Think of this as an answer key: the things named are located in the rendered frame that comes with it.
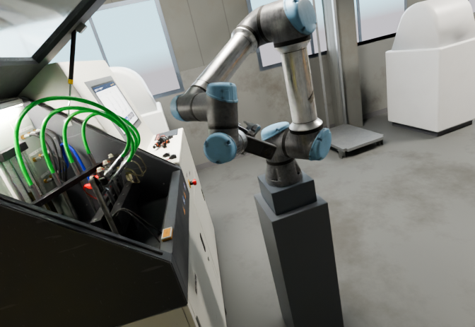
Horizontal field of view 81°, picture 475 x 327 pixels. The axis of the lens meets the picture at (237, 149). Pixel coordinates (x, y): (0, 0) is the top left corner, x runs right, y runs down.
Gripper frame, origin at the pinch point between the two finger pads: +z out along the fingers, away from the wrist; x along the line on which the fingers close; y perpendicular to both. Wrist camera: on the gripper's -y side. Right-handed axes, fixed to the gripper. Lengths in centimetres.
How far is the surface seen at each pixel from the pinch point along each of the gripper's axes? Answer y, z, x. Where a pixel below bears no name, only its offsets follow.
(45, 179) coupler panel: 71, -7, 56
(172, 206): 15.4, -6.1, 36.3
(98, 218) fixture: 36, -16, 50
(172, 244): 4.6, -26.3, 35.0
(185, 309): -8, -29, 49
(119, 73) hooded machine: 148, 119, 28
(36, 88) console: 94, 0, 25
